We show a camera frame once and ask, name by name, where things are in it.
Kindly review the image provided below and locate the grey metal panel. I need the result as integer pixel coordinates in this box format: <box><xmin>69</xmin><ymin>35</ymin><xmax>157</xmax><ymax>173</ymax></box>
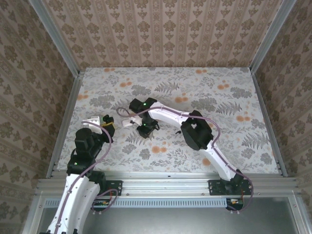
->
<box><xmin>36</xmin><ymin>207</ymin><xmax>300</xmax><ymax>234</ymax></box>

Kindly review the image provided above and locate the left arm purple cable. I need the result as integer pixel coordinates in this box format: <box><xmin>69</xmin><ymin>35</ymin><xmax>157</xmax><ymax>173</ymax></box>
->
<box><xmin>52</xmin><ymin>121</ymin><xmax>115</xmax><ymax>234</ymax></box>

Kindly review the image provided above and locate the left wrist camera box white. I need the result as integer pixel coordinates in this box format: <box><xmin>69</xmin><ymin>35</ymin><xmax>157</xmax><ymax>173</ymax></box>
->
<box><xmin>81</xmin><ymin>116</ymin><xmax>103</xmax><ymax>135</ymax></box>

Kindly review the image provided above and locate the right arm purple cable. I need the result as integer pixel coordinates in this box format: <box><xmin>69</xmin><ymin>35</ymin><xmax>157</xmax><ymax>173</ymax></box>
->
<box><xmin>116</xmin><ymin>106</ymin><xmax>253</xmax><ymax>215</ymax></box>

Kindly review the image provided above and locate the aluminium frame post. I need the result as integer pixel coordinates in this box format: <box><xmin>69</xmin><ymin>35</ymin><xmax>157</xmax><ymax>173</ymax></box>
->
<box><xmin>250</xmin><ymin>0</ymin><xmax>297</xmax><ymax>74</ymax></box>
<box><xmin>27</xmin><ymin>0</ymin><xmax>81</xmax><ymax>77</ymax></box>

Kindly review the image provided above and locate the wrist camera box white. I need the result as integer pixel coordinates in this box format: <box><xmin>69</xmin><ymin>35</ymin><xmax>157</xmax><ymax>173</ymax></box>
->
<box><xmin>121</xmin><ymin>117</ymin><xmax>137</xmax><ymax>128</ymax></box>
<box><xmin>81</xmin><ymin>116</ymin><xmax>103</xmax><ymax>135</ymax></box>

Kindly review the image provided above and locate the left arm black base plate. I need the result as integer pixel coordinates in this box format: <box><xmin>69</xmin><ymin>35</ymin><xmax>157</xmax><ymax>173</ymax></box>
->
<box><xmin>96</xmin><ymin>179</ymin><xmax>122</xmax><ymax>196</ymax></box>

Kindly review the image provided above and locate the aluminium mounting rail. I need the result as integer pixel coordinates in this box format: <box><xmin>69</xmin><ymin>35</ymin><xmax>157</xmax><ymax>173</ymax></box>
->
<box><xmin>36</xmin><ymin>171</ymin><xmax>300</xmax><ymax>196</ymax></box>

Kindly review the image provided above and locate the black controller board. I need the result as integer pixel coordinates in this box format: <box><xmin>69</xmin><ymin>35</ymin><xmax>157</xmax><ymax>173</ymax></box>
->
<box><xmin>225</xmin><ymin>197</ymin><xmax>244</xmax><ymax>211</ymax></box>
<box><xmin>92</xmin><ymin>199</ymin><xmax>111</xmax><ymax>212</ymax></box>

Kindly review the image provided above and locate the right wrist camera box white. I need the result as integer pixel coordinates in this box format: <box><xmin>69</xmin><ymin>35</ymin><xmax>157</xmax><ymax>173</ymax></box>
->
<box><xmin>121</xmin><ymin>117</ymin><xmax>137</xmax><ymax>128</ymax></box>

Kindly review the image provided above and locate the floral patterned table cover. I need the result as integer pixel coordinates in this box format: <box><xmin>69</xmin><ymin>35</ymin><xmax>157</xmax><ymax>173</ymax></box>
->
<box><xmin>56</xmin><ymin>67</ymin><xmax>281</xmax><ymax>173</ymax></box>

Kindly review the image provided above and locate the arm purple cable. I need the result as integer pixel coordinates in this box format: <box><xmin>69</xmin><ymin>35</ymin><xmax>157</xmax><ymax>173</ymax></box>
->
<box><xmin>116</xmin><ymin>106</ymin><xmax>253</xmax><ymax>215</ymax></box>
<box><xmin>52</xmin><ymin>121</ymin><xmax>115</xmax><ymax>234</ymax></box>

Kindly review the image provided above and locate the aluminium side rail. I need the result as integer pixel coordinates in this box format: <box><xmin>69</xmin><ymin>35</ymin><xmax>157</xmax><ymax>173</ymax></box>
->
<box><xmin>46</xmin><ymin>70</ymin><xmax>85</xmax><ymax>178</ymax></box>
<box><xmin>251</xmin><ymin>72</ymin><xmax>288</xmax><ymax>177</ymax></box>

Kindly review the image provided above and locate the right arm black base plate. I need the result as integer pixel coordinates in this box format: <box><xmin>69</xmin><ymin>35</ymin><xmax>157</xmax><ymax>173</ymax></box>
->
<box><xmin>208</xmin><ymin>179</ymin><xmax>254</xmax><ymax>196</ymax></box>

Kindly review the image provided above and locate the grey slotted cable duct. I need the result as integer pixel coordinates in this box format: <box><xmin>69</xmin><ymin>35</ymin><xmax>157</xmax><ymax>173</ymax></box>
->
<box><xmin>45</xmin><ymin>197</ymin><xmax>230</xmax><ymax>208</ymax></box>

